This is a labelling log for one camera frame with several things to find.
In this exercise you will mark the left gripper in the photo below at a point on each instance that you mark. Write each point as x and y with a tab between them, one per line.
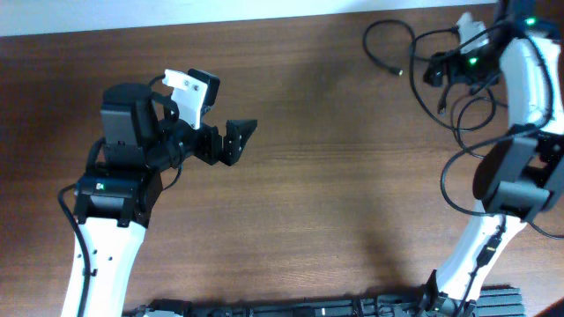
232	149

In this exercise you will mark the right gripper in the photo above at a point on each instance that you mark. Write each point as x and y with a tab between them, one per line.
441	70

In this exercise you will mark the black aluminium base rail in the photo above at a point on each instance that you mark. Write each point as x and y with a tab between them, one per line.
491	303

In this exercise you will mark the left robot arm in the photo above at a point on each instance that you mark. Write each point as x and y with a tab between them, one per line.
109	208

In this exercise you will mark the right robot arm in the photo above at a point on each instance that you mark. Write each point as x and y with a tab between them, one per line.
521	175

